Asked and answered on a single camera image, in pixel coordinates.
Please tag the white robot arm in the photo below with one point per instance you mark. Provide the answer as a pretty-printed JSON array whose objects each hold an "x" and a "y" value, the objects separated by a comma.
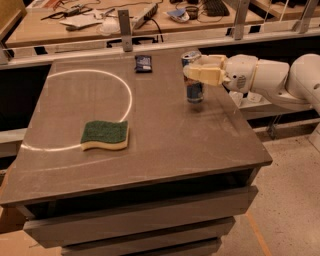
[{"x": 295, "y": 86}]

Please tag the green yellow sponge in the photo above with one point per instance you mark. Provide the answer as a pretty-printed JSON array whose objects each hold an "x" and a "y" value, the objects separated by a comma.
[{"x": 105, "y": 135}]

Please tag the bottom grey drawer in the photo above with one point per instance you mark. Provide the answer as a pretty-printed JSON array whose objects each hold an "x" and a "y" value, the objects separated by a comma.
[{"x": 199, "y": 248}]

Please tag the right clear plastic bottle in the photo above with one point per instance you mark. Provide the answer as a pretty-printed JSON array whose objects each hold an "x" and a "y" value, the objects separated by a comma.
[{"x": 254, "y": 97}]

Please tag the black keyboard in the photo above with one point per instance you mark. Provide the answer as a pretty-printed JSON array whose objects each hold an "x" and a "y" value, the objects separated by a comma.
[{"x": 215, "y": 8}]

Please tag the white blue bowl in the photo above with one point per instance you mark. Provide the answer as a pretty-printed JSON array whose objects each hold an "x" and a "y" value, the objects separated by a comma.
[{"x": 178, "y": 15}]

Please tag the left clear plastic bottle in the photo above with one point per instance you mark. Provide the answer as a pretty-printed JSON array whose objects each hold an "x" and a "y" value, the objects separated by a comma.
[{"x": 236, "y": 97}]

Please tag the grey drawer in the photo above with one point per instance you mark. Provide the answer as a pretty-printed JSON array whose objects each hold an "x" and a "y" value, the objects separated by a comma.
[
  {"x": 199, "y": 248},
  {"x": 134, "y": 219},
  {"x": 153, "y": 240}
]

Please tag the metal rail frame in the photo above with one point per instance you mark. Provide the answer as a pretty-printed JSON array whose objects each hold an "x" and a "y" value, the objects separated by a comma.
[{"x": 32, "y": 38}]

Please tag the white round object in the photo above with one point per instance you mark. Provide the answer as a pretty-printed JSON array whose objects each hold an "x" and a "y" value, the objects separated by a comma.
[{"x": 109, "y": 25}]

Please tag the top grey drawer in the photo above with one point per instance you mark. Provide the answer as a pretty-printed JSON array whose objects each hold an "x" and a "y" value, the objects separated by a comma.
[{"x": 134, "y": 219}]

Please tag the white paper sheet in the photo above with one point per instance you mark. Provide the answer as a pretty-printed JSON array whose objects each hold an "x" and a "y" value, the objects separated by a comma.
[{"x": 81, "y": 20}]

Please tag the dark blue snack packet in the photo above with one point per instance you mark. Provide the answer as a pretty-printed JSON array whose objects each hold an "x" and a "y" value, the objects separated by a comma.
[{"x": 143, "y": 64}]

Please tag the clear plastic bottle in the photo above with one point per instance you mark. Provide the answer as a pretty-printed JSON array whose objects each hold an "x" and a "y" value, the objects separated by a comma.
[
  {"x": 254, "y": 97},
  {"x": 236, "y": 97}
]

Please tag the middle grey drawer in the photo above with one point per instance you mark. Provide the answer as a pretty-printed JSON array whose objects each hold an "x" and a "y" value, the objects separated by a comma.
[{"x": 153, "y": 240}]

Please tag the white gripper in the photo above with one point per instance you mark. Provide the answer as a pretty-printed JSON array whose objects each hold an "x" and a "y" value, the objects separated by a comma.
[{"x": 240, "y": 74}]

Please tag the silver blue redbull can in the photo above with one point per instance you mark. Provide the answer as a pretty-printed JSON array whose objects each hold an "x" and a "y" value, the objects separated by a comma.
[{"x": 194, "y": 89}]

